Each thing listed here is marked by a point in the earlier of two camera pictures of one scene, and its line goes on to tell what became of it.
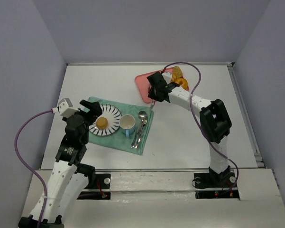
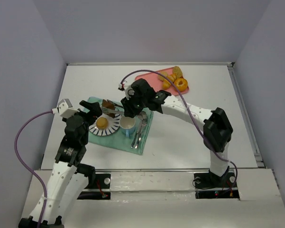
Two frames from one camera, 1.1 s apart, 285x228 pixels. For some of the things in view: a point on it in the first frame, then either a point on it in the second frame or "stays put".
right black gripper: (155, 86) to (129, 110)
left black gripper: (90, 111) stays put
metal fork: (144, 122) stays put
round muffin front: (102, 123) stays put
